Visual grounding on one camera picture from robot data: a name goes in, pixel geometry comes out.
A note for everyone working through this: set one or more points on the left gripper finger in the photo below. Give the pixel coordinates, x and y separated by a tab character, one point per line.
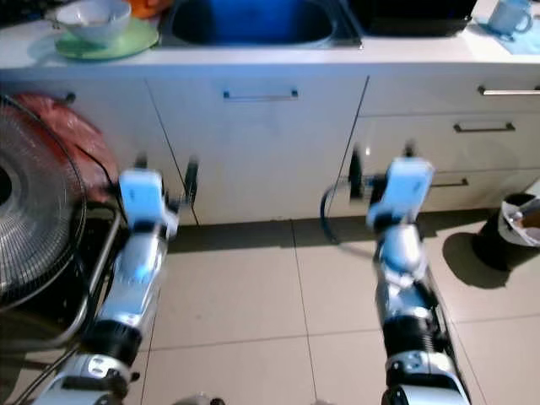
140	162
191	181

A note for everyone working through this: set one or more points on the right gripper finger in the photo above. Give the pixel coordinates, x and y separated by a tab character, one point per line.
411	153
356	175

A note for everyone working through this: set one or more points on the white bowl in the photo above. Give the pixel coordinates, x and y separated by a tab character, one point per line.
93	24

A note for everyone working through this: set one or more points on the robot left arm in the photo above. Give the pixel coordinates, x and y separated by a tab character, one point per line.
135	278

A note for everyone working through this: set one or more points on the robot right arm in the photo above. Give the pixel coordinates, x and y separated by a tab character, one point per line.
405	261

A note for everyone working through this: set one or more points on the white door with black knob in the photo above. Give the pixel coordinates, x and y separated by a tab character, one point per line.
135	126

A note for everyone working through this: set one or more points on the white drawer front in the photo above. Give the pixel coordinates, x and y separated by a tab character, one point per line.
413	93
472	201
506	152

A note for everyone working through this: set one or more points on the red plastic bag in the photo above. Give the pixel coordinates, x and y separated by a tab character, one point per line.
67	126

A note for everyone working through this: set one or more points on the black door knob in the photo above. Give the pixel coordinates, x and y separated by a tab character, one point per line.
69	98

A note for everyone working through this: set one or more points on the green plate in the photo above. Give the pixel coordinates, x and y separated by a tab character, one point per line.
137	44

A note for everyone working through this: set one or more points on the black bin white liner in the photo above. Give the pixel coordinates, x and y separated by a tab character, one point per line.
494	245

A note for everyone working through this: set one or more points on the orange plate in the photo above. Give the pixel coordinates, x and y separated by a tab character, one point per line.
148	7

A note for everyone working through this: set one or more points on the white mug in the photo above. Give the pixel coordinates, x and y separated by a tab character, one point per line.
506	15

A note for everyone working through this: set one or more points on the steel sink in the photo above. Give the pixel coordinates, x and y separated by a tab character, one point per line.
253	24

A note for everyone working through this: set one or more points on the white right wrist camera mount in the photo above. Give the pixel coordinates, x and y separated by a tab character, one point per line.
403	190

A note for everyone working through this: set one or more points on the black metal frame stand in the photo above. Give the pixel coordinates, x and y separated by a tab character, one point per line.
67	295

